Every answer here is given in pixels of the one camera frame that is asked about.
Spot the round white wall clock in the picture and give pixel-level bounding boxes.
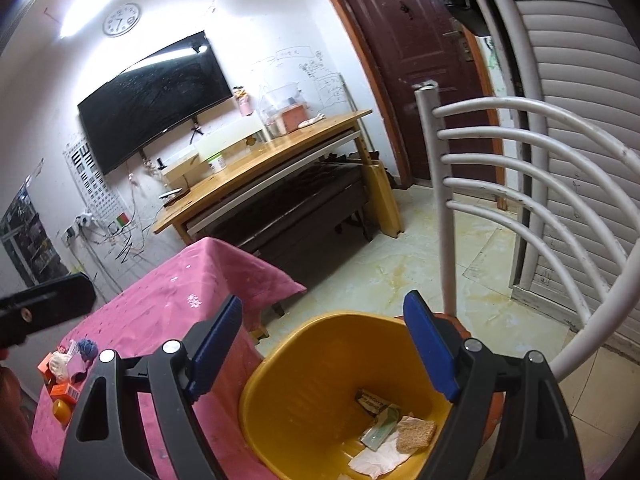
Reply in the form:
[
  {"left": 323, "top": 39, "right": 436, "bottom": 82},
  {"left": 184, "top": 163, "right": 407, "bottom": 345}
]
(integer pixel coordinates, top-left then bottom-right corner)
[{"left": 102, "top": 3, "right": 142, "bottom": 38}]

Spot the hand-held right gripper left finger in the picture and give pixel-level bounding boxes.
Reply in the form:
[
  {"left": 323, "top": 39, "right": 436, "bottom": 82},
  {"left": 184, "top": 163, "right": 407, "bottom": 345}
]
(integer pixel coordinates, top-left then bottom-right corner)
[{"left": 59, "top": 294, "right": 261, "bottom": 480}]

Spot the yellow plastic bin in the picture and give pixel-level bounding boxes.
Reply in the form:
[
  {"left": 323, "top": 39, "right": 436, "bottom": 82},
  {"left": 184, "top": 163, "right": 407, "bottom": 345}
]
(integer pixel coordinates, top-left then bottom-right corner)
[{"left": 239, "top": 312, "right": 493, "bottom": 480}]

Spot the pink wrapper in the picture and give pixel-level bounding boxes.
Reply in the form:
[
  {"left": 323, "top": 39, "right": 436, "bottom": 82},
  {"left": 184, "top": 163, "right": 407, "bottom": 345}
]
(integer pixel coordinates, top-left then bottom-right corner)
[{"left": 66, "top": 355, "right": 89, "bottom": 382}]

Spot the orange box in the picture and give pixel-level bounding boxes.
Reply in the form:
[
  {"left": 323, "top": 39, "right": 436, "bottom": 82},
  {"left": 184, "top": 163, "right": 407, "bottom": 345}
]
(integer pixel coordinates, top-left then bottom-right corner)
[{"left": 276, "top": 105, "right": 307, "bottom": 134}]

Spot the cream rectangular box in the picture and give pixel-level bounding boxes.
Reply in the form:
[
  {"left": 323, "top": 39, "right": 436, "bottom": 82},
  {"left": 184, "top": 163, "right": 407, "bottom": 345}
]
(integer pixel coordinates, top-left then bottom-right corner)
[{"left": 159, "top": 147, "right": 202, "bottom": 182}]

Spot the white checker pattern chart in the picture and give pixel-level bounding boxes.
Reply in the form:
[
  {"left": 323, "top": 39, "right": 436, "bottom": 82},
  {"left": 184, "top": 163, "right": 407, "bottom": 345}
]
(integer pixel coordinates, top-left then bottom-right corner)
[{"left": 62, "top": 135, "right": 134, "bottom": 233}]

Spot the pink star-printed tablecloth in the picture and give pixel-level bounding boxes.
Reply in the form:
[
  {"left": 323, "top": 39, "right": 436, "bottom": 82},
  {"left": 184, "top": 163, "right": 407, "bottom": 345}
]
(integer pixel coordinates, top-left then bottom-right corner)
[{"left": 31, "top": 236, "right": 307, "bottom": 480}]

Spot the black flat television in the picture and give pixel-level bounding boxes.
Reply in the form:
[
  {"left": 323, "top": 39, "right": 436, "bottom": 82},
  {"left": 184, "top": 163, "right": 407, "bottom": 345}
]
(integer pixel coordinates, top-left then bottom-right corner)
[{"left": 77, "top": 31, "right": 234, "bottom": 176}]

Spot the white metal chair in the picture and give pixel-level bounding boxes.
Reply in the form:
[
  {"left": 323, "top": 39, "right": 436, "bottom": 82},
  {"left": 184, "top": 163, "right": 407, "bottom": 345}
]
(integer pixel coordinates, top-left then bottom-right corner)
[{"left": 414, "top": 80, "right": 640, "bottom": 393}]

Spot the frosted white plastic container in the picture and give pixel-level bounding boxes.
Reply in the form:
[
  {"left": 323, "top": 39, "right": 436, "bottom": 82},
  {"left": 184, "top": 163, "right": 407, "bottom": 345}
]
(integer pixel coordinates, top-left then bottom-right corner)
[{"left": 192, "top": 119, "right": 266, "bottom": 162}]

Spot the white slatted shutter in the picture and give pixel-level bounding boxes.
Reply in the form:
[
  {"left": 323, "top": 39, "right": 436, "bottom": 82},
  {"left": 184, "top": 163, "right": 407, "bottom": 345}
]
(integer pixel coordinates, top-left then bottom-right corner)
[{"left": 509, "top": 0, "right": 640, "bottom": 333}]

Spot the small dark box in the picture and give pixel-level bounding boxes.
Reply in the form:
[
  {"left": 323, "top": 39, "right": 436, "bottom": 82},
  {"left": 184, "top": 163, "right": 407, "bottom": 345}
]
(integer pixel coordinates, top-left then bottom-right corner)
[{"left": 354, "top": 388, "right": 394, "bottom": 416}]

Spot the silver door handle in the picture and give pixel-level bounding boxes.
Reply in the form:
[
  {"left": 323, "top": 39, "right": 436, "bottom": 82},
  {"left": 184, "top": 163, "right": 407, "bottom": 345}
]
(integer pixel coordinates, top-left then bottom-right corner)
[{"left": 442, "top": 30, "right": 474, "bottom": 62}]

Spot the white crumpled tissue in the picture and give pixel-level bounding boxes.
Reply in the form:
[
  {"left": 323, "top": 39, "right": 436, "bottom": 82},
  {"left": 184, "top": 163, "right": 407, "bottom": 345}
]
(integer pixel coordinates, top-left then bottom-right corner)
[{"left": 48, "top": 351, "right": 74, "bottom": 379}]

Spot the green packet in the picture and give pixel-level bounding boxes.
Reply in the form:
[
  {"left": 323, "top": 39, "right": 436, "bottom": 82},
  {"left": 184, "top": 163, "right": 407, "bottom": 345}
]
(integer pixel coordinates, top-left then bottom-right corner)
[{"left": 360, "top": 406, "right": 401, "bottom": 449}]

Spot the wooden desk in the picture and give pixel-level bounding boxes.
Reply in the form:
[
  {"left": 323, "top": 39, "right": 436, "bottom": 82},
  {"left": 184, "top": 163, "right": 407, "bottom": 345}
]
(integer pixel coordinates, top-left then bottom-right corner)
[{"left": 152, "top": 109, "right": 374, "bottom": 237}]

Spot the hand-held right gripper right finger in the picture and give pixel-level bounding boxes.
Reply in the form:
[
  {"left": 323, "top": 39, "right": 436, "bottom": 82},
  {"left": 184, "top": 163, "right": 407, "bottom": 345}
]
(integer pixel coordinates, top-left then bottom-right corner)
[{"left": 403, "top": 290, "right": 586, "bottom": 480}]

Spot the dark brown door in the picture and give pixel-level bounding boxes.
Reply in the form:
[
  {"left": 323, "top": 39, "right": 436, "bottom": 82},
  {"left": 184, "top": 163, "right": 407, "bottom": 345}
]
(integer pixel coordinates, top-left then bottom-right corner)
[{"left": 312, "top": 0, "right": 507, "bottom": 188}]

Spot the small orange carton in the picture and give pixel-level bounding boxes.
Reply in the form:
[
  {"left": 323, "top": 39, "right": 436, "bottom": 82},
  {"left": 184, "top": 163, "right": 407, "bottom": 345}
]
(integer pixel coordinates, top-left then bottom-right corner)
[
  {"left": 37, "top": 352, "right": 61, "bottom": 387},
  {"left": 49, "top": 383, "right": 81, "bottom": 405}
]

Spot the dark wall poster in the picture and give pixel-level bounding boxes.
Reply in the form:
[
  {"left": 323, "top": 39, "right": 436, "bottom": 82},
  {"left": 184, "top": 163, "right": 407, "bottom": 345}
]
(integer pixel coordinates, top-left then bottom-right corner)
[{"left": 0, "top": 174, "right": 69, "bottom": 287}]

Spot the brown sponge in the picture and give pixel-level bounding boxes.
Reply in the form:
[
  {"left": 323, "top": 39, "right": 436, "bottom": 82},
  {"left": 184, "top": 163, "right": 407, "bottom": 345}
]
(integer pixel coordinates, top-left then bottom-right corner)
[{"left": 396, "top": 419, "right": 437, "bottom": 452}]

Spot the clear plastic container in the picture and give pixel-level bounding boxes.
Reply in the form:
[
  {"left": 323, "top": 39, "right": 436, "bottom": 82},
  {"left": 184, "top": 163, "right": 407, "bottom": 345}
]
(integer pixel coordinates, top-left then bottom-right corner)
[{"left": 257, "top": 85, "right": 308, "bottom": 139}]

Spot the dark brown bench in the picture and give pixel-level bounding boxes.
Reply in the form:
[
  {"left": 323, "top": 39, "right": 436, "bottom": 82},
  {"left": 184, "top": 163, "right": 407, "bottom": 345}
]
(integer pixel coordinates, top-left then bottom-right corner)
[{"left": 187, "top": 160, "right": 375, "bottom": 263}]

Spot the white crumpled paper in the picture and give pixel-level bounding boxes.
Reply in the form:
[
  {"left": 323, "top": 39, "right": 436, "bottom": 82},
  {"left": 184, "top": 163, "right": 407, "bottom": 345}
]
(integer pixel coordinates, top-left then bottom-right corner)
[{"left": 348, "top": 441, "right": 417, "bottom": 477}]

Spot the yellow wooden board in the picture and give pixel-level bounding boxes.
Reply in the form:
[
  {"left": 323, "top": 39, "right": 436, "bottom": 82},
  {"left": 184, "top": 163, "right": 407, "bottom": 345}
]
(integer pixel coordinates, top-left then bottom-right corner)
[{"left": 362, "top": 157, "right": 404, "bottom": 239}]

